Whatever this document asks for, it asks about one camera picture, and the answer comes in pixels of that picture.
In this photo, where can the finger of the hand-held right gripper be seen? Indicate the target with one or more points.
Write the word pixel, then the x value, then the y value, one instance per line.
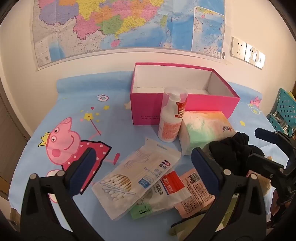
pixel 263 163
pixel 266 134

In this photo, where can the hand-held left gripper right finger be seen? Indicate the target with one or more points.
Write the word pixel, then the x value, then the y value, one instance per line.
pixel 203 166

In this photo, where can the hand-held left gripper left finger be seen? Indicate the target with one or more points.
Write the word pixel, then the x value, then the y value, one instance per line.
pixel 83 166

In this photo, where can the black cloth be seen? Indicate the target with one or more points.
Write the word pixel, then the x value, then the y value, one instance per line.
pixel 231 150

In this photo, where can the pink packet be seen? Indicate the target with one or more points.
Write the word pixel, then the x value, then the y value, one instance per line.
pixel 192 201

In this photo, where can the pastel tissue pack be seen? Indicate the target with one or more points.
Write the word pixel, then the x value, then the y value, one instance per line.
pixel 201 129

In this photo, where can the green packet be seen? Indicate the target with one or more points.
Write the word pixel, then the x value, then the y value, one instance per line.
pixel 141 212

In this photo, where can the pink cardboard box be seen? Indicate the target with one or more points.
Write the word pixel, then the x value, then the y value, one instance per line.
pixel 143 106

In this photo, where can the blue perforated plastic basket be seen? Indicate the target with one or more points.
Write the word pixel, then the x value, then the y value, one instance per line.
pixel 285 104

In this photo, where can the red white tape packet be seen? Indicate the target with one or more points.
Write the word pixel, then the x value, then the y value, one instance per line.
pixel 171 185

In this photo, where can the cotton swab packet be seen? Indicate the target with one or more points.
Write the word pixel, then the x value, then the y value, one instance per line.
pixel 129 176

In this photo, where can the white pump bottle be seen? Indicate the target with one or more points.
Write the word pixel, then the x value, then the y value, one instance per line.
pixel 168 125

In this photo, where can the blue cartoon printed bedsheet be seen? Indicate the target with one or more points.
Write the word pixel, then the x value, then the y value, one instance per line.
pixel 115 120

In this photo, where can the white wall socket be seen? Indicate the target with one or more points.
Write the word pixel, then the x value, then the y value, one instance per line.
pixel 238 47
pixel 260 60
pixel 251 53

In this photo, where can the colourful wall map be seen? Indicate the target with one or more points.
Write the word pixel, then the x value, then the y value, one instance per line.
pixel 115 23

